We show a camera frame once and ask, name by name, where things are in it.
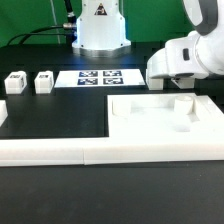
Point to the white square table top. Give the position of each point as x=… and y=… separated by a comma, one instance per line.
x=143, y=115

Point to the white sheet with tags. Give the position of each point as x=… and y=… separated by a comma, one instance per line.
x=99, y=78

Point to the white U-shaped fence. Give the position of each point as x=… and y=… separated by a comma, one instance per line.
x=107, y=150

